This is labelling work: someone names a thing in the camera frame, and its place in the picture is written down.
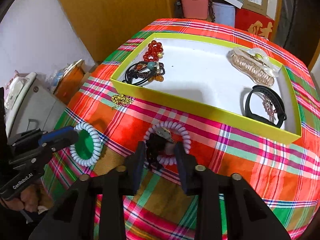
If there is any large translucent hair claw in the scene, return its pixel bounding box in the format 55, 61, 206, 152
227, 47, 283, 87

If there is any plaid tablecloth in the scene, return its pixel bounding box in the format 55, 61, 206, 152
41, 18, 320, 240

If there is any red bead bracelet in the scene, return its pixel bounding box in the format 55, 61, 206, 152
143, 40, 165, 61

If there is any pale blue bucket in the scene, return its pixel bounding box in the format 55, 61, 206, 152
212, 2, 236, 28

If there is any pink spiral hair tie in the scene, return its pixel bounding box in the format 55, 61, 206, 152
144, 121, 192, 166

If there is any dark bead bracelet black cord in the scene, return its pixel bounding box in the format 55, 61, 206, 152
122, 60, 165, 87

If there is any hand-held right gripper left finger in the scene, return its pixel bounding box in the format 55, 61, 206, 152
29, 141, 147, 240

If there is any white appliance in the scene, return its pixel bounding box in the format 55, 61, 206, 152
5, 80, 67, 138

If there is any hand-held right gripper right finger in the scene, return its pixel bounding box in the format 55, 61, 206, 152
174, 141, 292, 240

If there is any yellow shallow box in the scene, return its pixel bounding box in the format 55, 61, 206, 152
110, 32, 303, 144

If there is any gold chain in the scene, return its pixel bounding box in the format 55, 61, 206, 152
111, 94, 133, 109

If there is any person's left hand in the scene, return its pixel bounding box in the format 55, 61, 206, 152
4, 177, 42, 212

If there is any pale blue spiral hair tie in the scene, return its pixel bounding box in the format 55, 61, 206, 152
69, 122, 103, 167

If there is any wooden wardrobe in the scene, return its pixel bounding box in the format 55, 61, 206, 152
51, 0, 179, 63

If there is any dark curtain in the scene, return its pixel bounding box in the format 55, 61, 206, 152
274, 0, 320, 65

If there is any white plastic bag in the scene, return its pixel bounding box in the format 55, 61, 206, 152
4, 72, 37, 105

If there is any small black claw clip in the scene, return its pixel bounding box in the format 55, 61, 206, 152
145, 127, 175, 168

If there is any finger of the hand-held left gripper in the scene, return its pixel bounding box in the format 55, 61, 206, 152
39, 126, 75, 146
37, 130, 79, 155

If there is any black wristband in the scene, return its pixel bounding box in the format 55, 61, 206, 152
245, 85, 287, 128

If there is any dark bottle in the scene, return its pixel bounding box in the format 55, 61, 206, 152
174, 0, 183, 19

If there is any orange bucket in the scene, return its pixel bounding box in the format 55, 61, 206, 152
54, 60, 87, 104

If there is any pink plastic bin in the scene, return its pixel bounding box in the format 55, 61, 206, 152
178, 0, 211, 20

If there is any red box gold print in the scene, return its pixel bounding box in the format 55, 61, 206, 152
234, 8, 275, 40

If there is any rhinestone hair clip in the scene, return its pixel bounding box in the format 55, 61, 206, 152
261, 94, 278, 124

